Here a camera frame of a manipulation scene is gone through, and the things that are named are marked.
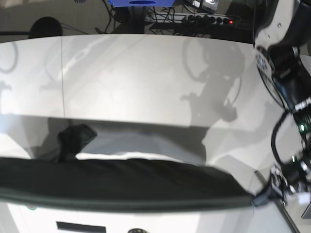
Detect black round dotted object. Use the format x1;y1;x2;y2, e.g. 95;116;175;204
128;228;147;233

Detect white power strip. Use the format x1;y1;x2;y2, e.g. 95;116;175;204
145;12;235;26

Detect blue plastic bin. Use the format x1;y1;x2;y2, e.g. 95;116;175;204
108;0;174;7

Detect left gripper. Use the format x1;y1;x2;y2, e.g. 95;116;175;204
251;162;311;208

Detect dark green t-shirt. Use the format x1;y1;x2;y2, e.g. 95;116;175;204
0;125;254;213

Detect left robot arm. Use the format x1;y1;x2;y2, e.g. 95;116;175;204
253;0;311;206

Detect white tray with black slot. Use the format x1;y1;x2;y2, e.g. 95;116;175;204
56;221;106;233

